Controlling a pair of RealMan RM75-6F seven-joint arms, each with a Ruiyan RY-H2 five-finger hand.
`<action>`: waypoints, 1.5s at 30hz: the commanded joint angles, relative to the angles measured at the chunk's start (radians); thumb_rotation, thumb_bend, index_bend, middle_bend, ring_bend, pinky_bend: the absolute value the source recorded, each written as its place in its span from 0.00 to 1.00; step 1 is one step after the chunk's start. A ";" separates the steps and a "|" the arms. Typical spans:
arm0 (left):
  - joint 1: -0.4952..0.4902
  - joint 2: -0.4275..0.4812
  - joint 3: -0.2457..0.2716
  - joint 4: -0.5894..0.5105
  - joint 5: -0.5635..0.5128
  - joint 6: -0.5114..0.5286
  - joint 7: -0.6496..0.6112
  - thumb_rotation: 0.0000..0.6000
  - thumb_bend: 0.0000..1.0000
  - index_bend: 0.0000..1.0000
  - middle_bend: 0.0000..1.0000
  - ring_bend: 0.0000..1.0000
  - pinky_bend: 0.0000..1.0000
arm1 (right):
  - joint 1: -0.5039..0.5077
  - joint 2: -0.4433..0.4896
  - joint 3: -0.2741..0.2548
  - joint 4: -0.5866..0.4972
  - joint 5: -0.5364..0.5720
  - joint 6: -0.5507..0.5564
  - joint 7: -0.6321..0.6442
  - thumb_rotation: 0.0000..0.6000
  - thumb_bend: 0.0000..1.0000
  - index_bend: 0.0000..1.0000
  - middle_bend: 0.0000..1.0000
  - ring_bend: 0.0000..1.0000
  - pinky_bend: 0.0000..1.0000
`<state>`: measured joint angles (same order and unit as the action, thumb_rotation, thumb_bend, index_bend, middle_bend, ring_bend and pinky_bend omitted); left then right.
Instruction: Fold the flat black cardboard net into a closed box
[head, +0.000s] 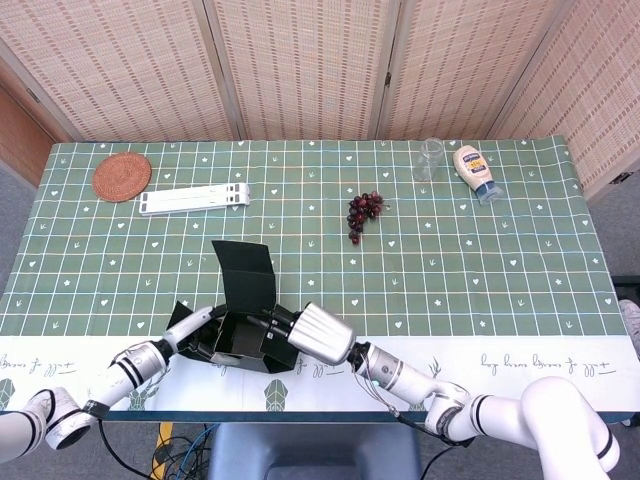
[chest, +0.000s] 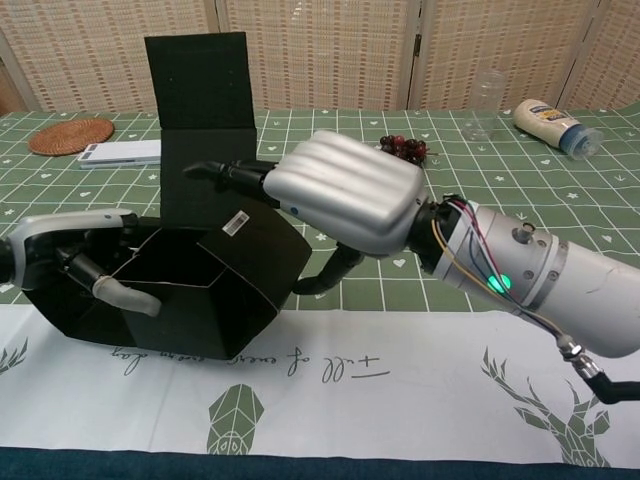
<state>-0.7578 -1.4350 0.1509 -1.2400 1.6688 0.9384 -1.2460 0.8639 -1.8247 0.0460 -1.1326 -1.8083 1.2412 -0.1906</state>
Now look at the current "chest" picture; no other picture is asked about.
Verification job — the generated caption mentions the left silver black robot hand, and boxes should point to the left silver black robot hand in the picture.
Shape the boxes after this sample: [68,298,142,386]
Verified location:
[0,208,162,319]

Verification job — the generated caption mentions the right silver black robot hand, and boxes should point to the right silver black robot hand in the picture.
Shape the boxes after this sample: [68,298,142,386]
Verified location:
[182,129,436,296]

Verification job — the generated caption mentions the black foldable cardboard box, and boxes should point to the black foldable cardboard box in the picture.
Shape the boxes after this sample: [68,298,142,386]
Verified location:
[23,32,314,361]

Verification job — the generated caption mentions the dark red grape bunch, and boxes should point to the dark red grape bunch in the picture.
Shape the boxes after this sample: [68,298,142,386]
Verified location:
[378,133,430,169]

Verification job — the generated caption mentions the round woven rattan coaster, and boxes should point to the round woven rattan coaster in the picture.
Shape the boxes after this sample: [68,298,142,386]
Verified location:
[28,118,115,157]

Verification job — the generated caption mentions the white flat electronic device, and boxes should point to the white flat electronic device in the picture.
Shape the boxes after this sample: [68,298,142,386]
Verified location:
[78,139,161,171]

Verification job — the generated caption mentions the bamboo folding screen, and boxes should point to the bamboo folding screen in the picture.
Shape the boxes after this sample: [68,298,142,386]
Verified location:
[0,0,640,114]

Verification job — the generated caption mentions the clear empty jar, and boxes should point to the clear empty jar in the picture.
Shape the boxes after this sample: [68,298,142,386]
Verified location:
[462,69,509,147]

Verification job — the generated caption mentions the mayonnaise squeeze bottle blue cap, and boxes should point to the mayonnaise squeeze bottle blue cap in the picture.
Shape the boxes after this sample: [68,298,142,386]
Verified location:
[512,98,601,161]

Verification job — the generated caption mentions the dark teal under cloth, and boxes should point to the dark teal under cloth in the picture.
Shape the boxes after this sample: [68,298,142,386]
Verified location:
[0,438,640,480]

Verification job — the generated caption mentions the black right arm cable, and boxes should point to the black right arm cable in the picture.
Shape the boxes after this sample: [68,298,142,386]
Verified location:
[557,334,640,406]

